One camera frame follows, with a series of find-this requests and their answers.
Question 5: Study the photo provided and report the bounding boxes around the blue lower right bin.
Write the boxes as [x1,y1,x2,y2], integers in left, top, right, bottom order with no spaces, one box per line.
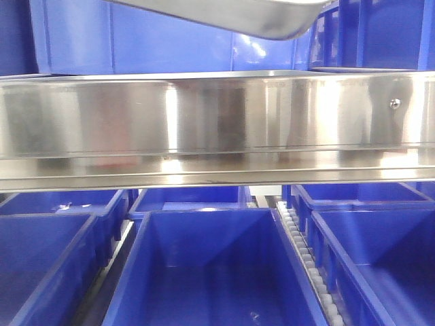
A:
[311,209,434,325]

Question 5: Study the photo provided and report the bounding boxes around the blue rear right bin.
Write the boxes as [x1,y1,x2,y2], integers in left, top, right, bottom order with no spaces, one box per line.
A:
[287,182,434,217]

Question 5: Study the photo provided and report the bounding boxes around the metal roller track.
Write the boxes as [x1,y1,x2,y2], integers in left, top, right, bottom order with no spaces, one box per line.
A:
[251,185,347,326]

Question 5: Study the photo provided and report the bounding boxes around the blue bin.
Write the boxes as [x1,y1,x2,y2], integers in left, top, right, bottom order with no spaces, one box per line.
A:
[129,186,252,219]
[287,182,434,217]
[103,209,327,325]
[1,189,129,257]
[1,214,99,325]
[311,209,434,325]

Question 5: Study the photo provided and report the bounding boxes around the blue lower centre bin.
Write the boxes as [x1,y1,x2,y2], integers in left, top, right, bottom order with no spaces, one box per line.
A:
[103,209,327,325]

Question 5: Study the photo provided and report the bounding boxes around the blue rear left bin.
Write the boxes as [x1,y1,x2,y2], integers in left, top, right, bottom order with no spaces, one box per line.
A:
[1,189,129,257]

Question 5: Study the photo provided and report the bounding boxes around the blue upper right crate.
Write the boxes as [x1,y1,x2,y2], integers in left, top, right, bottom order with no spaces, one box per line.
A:
[309,1,434,71]

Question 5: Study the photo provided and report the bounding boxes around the silver steel tray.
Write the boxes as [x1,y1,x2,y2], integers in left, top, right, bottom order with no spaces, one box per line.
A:
[114,0,328,41]

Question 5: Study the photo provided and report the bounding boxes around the blue rear centre bin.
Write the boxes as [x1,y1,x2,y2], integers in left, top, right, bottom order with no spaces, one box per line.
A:
[129,186,252,219]

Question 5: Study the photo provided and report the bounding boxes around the large blue upper crate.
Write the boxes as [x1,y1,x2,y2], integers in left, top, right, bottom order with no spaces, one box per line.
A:
[1,1,307,75]

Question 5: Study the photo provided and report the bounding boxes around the stainless steel shelf rail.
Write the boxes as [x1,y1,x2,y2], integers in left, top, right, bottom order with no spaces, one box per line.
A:
[1,69,434,192]

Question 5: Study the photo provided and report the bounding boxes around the blue lower left bin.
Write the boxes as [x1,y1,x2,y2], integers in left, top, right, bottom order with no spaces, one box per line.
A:
[1,214,99,325]

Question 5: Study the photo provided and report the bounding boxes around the rail screw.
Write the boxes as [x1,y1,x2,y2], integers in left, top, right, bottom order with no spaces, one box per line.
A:
[389,98,402,110]

